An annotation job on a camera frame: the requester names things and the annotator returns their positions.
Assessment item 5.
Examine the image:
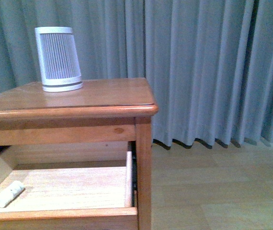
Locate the wooden drawer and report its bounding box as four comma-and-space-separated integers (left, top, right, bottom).
0, 149, 138, 230

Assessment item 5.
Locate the wooden nightstand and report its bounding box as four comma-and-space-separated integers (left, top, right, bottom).
0, 78, 158, 230

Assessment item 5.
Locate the white ribbed air purifier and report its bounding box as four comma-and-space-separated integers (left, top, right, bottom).
35, 26, 83, 92

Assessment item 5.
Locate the grey pleated curtain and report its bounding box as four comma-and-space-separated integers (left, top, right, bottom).
0, 0, 273, 146

